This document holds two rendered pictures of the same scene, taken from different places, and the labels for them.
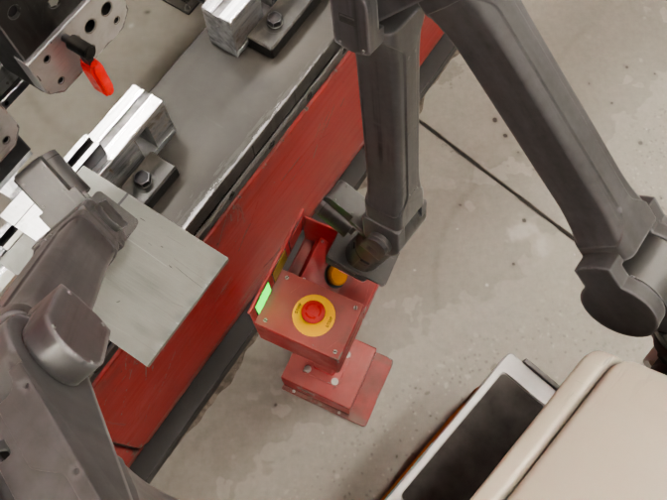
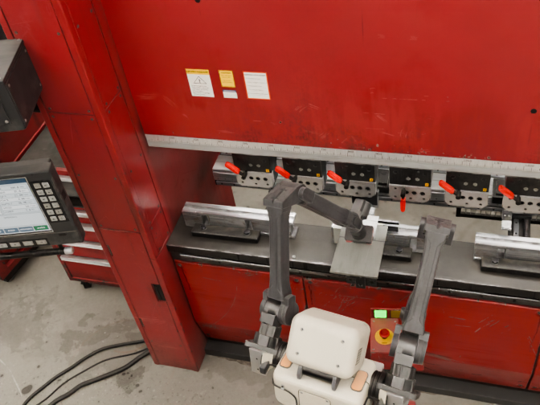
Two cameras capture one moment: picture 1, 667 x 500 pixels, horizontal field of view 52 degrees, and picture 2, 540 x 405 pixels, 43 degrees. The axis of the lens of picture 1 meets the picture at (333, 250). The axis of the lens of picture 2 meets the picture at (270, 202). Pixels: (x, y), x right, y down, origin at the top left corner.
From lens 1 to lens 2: 1.75 m
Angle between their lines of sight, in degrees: 45
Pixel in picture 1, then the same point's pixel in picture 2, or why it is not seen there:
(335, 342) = (377, 348)
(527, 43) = (429, 258)
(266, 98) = (460, 276)
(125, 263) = (360, 251)
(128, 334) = (337, 262)
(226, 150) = not seen: hidden behind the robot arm
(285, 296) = (386, 324)
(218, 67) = (464, 255)
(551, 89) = (424, 272)
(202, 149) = not seen: hidden behind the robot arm
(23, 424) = (289, 190)
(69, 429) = (292, 195)
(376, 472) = not seen: outside the picture
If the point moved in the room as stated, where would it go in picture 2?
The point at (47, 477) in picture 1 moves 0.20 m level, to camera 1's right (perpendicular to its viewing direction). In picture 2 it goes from (284, 195) to (308, 239)
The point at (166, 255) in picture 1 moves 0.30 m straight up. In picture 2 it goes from (368, 260) to (366, 205)
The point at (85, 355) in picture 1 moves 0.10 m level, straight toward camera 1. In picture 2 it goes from (303, 195) to (298, 218)
